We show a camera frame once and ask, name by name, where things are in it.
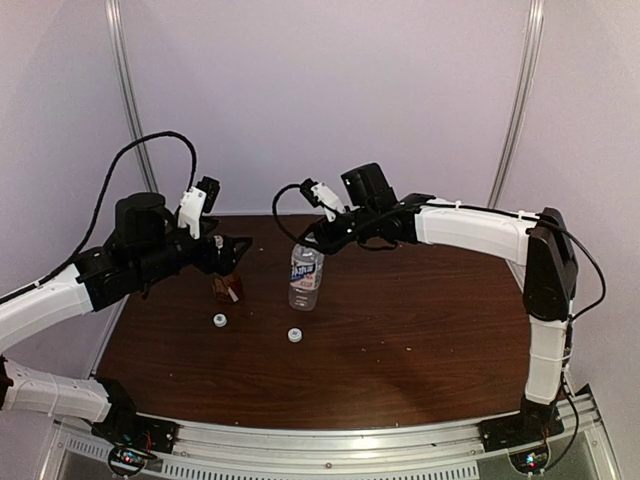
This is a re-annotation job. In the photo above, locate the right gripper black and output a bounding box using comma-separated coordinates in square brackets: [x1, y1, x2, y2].
[301, 204, 379, 254]

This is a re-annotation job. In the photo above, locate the clear water bottle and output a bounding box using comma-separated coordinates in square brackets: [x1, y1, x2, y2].
[288, 244, 325, 311]

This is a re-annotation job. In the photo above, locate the white water bottle cap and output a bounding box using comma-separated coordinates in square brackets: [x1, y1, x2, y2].
[287, 327, 303, 343]

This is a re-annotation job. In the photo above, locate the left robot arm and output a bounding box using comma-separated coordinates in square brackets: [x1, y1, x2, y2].
[1, 188, 252, 444]

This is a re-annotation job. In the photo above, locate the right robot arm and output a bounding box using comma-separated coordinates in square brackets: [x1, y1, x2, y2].
[299, 163, 578, 442]

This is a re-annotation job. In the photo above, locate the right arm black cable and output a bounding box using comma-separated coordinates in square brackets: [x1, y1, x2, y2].
[272, 182, 609, 321]

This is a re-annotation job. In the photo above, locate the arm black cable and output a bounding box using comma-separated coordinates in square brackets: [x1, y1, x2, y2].
[0, 131, 199, 301]
[272, 182, 609, 321]

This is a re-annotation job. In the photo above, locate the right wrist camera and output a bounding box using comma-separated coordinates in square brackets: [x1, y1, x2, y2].
[300, 178, 346, 222]

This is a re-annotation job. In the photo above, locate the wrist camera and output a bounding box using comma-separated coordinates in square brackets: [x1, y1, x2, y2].
[177, 176, 220, 240]
[300, 178, 346, 222]

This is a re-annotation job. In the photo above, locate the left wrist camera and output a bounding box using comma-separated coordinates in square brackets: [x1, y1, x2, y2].
[177, 176, 220, 240]

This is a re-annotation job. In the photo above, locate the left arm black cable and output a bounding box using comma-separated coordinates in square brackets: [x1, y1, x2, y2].
[0, 131, 199, 301]

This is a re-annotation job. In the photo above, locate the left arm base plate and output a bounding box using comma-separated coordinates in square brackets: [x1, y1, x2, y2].
[88, 415, 179, 478]

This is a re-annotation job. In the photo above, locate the front aluminium rail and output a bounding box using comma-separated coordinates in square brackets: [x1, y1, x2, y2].
[49, 394, 616, 480]

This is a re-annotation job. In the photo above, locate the left aluminium corner post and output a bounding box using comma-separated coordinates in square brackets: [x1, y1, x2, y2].
[104, 0, 159, 193]

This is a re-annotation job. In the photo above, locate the aluminium corner post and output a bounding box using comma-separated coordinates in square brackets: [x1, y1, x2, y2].
[104, 0, 159, 193]
[487, 0, 545, 208]

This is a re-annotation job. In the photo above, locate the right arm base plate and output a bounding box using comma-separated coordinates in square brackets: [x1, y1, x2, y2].
[478, 413, 565, 475]

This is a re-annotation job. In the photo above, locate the right aluminium corner post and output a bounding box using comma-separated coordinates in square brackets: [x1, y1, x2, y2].
[487, 0, 545, 208]

